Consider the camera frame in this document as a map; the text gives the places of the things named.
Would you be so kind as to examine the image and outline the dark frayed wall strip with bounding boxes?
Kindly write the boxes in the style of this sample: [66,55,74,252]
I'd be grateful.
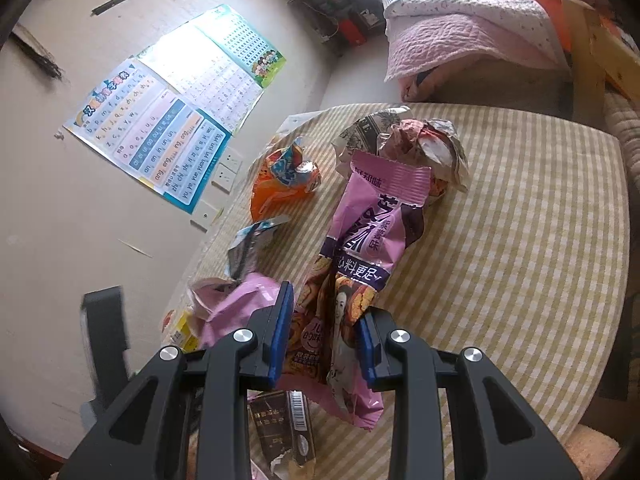
[10,25,63,81]

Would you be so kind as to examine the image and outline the silver blue snack wrapper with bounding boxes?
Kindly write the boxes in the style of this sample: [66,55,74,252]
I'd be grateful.
[227,215,291,281]

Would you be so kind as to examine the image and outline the red box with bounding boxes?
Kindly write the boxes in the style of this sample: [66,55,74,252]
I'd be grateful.
[337,12,368,46]

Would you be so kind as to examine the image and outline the pink quilt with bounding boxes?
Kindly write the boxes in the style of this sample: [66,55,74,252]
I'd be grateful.
[384,0,601,101]

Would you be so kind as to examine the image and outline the blue-bordered wall poster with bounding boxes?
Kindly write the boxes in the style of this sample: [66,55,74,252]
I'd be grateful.
[62,57,233,206]

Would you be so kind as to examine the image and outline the beige cloth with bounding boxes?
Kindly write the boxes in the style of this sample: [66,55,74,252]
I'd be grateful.
[377,119,471,198]

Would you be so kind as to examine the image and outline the orange snack wrapper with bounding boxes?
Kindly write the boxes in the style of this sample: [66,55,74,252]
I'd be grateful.
[250,137,323,223]

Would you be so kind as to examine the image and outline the pink figure-print snack wrapper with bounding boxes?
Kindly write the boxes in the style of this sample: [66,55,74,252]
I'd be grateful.
[280,255,387,433]

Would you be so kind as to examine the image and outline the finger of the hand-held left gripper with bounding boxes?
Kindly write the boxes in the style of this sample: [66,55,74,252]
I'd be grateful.
[81,286,135,413]

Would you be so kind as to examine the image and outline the wooden chair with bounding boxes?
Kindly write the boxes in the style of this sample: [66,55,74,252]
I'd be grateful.
[560,0,640,121]

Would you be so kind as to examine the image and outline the purple snack wrapper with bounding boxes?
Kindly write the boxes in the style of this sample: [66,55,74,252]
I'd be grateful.
[320,150,433,292]

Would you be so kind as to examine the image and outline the patterned chair cushion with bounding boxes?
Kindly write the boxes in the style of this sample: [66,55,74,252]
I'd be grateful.
[602,90,640,186]

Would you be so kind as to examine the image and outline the dark brown snack packet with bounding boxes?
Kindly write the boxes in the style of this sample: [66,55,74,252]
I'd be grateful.
[247,390,318,471]

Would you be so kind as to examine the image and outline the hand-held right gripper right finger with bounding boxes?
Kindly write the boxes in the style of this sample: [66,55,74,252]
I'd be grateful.
[356,310,583,480]

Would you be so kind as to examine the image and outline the small yellow box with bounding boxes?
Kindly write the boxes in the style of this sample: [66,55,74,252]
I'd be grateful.
[167,310,201,353]

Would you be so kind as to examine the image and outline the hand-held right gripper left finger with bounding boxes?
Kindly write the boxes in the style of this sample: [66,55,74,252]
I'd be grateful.
[57,280,296,480]

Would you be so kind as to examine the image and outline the green-bordered wall poster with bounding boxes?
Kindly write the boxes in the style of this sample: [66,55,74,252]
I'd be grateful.
[137,4,288,133]

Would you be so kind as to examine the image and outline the black-white printed crumpled paper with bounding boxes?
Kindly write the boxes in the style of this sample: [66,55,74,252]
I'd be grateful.
[332,105,413,176]

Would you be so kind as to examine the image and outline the pink plastic bag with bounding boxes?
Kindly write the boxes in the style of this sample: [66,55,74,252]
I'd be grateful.
[187,272,283,348]

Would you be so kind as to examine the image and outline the orange blanket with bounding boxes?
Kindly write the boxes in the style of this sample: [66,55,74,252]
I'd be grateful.
[520,0,626,56]

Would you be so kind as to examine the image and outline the checked tablecloth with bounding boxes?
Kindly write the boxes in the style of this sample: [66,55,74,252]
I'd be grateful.
[162,102,631,480]

